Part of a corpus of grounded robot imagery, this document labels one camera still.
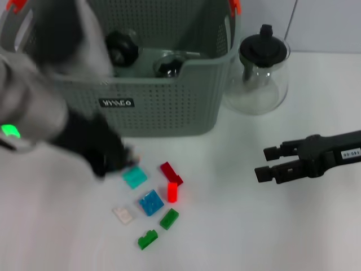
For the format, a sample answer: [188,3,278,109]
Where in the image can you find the tall orange-red toy brick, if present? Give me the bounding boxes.
[167,181,179,203]

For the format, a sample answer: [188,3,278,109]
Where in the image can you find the green stepped toy brick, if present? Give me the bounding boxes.
[137,229,159,251]

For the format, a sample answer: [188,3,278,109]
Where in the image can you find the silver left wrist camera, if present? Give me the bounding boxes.
[29,0,115,78]

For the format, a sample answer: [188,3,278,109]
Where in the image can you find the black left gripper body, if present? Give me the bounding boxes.
[50,112,128,179]

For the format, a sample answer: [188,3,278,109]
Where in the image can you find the glass teapot black lid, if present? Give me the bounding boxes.
[222,24,290,115]

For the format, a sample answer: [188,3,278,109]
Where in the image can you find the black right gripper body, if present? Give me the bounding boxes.
[302,130,361,179]

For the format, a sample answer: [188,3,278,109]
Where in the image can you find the dark red toy brick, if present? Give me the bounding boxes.
[160,161,184,186]

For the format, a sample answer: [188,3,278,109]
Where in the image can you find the teal square toy brick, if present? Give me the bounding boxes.
[121,165,148,189]

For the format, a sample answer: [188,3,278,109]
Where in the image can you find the green flat toy brick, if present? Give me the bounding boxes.
[159,208,180,230]

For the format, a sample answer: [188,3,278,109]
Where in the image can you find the blue square toy brick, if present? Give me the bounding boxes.
[137,189,166,217]

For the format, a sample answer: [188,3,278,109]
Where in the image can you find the grey perforated storage bin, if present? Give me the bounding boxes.
[0,0,243,138]

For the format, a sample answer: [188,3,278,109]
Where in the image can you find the glass teacup black sleeve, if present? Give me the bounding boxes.
[105,30,141,68]
[153,53,190,79]

